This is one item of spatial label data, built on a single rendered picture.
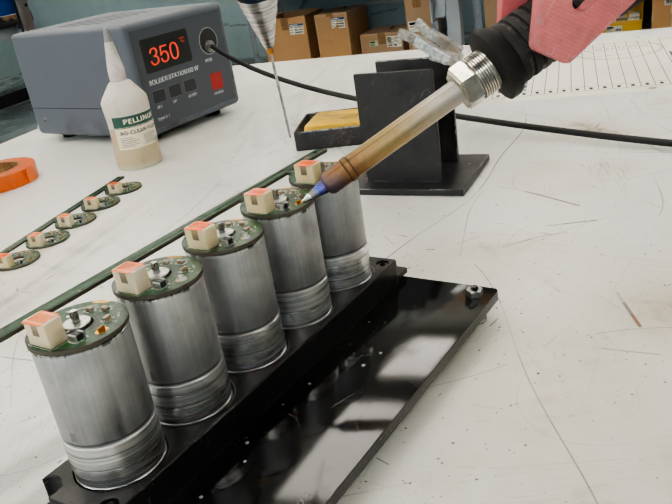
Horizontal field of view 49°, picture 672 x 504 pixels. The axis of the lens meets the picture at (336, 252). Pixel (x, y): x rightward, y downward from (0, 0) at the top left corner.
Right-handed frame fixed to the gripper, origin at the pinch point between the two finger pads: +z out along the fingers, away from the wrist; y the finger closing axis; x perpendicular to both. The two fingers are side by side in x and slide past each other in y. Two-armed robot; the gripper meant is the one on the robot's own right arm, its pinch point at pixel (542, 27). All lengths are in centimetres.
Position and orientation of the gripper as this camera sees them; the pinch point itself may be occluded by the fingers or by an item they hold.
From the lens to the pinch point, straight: 25.5
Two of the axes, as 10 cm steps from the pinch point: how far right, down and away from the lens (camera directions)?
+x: 9.1, 2.6, 3.2
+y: 2.2, 3.6, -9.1
